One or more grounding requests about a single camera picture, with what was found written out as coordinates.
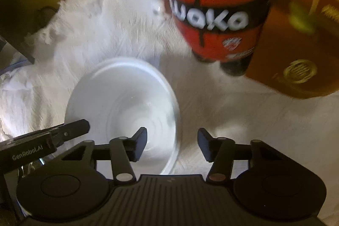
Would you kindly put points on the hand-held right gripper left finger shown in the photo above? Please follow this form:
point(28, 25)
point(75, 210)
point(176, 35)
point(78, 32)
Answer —
point(140, 141)

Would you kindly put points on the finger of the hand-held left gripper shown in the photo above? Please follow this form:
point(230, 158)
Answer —
point(76, 128)

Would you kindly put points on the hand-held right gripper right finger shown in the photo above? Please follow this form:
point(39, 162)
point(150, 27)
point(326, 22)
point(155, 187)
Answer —
point(205, 146)

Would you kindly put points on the white plastic bowl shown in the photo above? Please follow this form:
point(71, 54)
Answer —
point(119, 99)

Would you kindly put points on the white fluffy cloth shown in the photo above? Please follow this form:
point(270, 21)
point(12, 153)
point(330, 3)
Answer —
point(238, 114)

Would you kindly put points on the small orange box gold emblem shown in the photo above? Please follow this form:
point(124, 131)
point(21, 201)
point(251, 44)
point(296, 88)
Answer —
point(291, 56)

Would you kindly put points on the panda figure red outfit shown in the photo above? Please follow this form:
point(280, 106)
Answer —
point(212, 3)

